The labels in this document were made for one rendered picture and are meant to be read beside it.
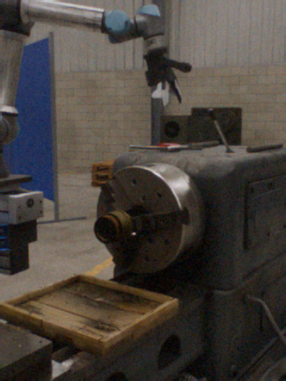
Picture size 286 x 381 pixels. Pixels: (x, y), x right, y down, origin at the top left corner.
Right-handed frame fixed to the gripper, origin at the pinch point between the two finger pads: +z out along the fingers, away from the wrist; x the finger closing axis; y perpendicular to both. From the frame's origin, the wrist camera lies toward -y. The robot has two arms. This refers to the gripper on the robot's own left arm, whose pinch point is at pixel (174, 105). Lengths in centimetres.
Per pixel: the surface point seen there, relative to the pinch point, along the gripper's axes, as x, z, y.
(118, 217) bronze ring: 57, 26, 0
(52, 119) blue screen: -338, -27, 299
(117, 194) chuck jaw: 47, 21, 4
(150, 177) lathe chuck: 45.3, 18.5, -6.1
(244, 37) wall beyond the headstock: -953, -123, 187
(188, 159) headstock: 27.1, 17.5, -11.1
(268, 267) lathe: 7, 61, -22
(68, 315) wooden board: 73, 45, 11
